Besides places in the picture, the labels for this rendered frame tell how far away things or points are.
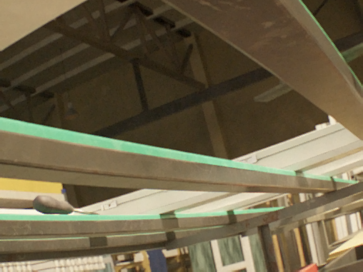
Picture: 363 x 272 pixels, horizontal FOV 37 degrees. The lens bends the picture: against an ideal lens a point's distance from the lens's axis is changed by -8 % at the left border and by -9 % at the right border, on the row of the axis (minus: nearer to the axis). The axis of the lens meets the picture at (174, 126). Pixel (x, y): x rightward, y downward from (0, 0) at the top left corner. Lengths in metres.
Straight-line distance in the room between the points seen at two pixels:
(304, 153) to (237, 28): 0.97
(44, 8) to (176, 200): 1.08
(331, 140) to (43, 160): 0.85
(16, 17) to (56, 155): 0.21
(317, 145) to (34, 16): 0.98
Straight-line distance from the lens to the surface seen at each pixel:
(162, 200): 1.36
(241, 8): 0.25
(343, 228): 7.41
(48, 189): 6.97
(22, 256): 1.30
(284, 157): 1.24
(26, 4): 0.29
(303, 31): 0.30
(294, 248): 10.09
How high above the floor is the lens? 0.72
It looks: 14 degrees up
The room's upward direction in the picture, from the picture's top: 14 degrees counter-clockwise
